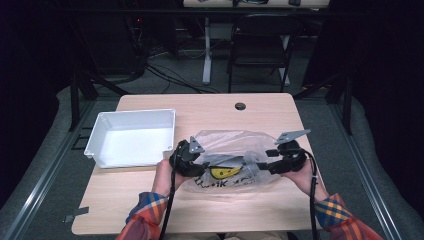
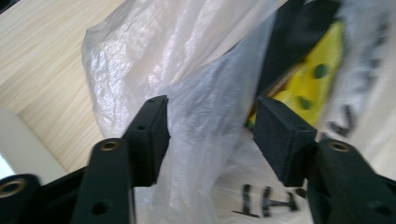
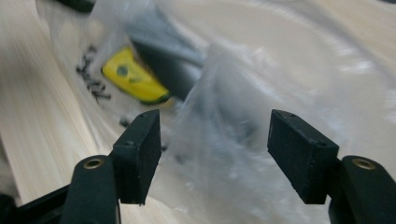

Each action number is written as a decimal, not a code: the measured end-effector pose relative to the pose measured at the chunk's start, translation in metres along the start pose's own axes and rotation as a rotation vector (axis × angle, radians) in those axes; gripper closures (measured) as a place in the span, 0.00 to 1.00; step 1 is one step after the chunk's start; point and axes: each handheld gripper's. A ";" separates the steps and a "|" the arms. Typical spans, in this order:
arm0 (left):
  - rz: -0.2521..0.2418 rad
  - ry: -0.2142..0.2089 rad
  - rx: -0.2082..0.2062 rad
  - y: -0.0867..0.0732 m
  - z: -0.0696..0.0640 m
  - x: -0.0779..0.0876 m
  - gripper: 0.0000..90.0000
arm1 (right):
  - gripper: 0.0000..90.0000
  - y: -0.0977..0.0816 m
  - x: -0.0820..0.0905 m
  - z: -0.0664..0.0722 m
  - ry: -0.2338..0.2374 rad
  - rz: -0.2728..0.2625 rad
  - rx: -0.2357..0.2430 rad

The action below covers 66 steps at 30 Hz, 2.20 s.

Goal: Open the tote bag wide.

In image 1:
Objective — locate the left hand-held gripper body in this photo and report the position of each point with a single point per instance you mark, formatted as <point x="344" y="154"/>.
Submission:
<point x="185" y="163"/>

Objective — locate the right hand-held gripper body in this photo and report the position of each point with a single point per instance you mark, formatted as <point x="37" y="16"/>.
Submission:
<point x="291" y="160"/>

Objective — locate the clear smiley plastic bag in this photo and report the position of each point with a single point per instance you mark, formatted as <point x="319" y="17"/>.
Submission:
<point x="233" y="143"/>

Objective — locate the person's left hand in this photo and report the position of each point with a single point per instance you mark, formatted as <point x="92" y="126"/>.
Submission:
<point x="165" y="178"/>

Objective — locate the white plastic tray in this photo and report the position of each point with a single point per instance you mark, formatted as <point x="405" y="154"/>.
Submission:
<point x="133" y="143"/>

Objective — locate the black metal stand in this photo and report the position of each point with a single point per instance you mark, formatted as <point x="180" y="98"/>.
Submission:
<point x="74" y="100"/>
<point x="348" y="106"/>

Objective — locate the black folding chair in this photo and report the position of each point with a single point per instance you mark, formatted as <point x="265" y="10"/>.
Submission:
<point x="260" y="40"/>

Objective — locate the white desk leg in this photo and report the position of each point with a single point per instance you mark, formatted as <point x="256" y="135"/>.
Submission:
<point x="207" y="50"/>

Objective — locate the grey floor tape strip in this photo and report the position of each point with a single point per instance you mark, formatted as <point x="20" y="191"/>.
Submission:
<point x="76" y="213"/>

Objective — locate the aluminium floor rail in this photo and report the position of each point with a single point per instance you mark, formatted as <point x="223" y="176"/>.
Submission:
<point x="40" y="186"/>
<point x="366" y="180"/>

